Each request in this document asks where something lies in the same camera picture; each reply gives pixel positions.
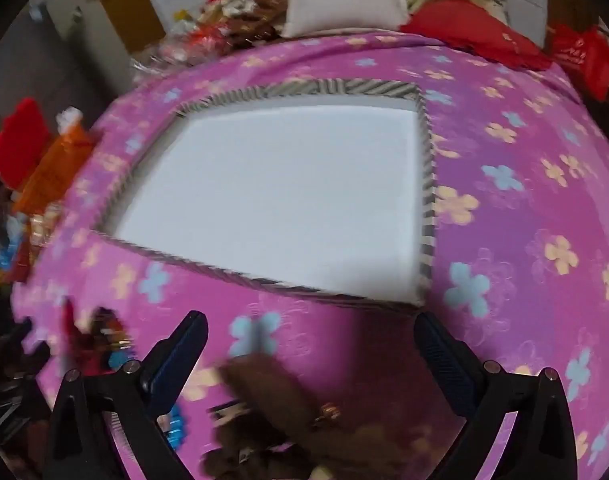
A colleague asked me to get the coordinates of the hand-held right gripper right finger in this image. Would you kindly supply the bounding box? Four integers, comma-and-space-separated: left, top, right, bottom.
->
414, 311, 578, 480

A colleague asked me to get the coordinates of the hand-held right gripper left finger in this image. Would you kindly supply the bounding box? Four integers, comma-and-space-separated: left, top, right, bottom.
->
47, 311, 208, 480

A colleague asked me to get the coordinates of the leopard print scrunchie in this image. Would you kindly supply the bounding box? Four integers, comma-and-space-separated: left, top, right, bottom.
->
204, 352, 400, 480

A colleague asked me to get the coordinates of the striped jewelry box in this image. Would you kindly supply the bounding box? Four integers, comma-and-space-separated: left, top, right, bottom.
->
92, 78, 437, 313

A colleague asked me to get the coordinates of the pink floral bedsheet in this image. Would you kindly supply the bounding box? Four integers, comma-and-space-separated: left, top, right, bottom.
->
12, 30, 609, 480

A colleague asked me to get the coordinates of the orange plastic basket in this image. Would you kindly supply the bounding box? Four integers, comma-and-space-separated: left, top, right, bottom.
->
12, 125, 98, 216

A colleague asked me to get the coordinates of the red box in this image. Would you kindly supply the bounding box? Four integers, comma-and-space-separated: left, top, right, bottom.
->
0, 97, 52, 191

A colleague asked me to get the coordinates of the clear plastic bag pile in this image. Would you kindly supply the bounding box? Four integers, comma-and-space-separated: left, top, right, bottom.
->
132, 7, 285, 68

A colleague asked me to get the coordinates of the red printed bag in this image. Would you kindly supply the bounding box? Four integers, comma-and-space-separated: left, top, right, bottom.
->
547, 22, 609, 103

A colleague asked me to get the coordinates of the red cushion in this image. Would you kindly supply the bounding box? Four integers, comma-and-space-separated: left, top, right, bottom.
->
399, 0, 555, 71

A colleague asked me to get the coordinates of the white pillow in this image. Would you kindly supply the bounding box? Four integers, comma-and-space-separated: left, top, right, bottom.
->
282, 0, 410, 38

